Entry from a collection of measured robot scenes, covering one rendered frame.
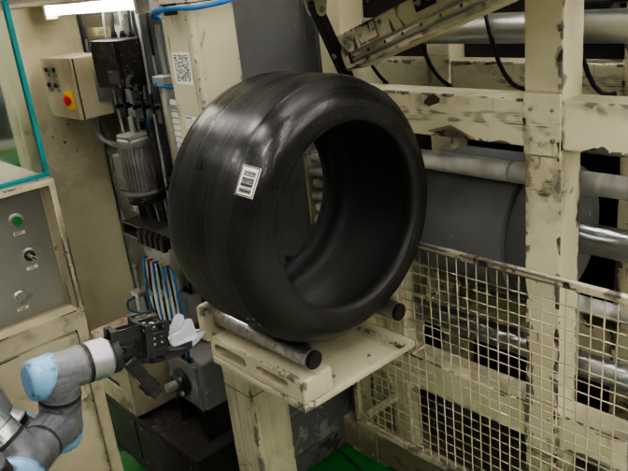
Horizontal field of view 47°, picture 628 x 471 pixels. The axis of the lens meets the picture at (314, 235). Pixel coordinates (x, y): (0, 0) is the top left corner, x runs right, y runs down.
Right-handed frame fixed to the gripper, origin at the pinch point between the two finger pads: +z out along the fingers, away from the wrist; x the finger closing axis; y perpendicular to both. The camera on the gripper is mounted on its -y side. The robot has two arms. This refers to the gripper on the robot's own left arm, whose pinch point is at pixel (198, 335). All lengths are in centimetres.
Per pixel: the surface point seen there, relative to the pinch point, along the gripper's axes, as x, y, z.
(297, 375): -8.5, -12.6, 19.3
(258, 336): 5.7, -8.0, 19.6
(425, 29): -10, 61, 58
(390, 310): -10.4, -4.6, 47.4
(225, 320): 19.0, -7.8, 19.7
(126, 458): 113, -98, 34
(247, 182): -10.7, 32.9, 6.0
